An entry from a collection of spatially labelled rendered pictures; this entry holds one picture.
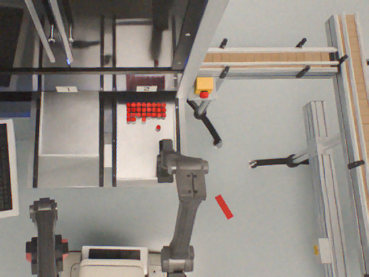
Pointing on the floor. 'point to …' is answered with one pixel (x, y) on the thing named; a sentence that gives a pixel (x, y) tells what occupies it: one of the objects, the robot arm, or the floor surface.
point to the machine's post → (200, 45)
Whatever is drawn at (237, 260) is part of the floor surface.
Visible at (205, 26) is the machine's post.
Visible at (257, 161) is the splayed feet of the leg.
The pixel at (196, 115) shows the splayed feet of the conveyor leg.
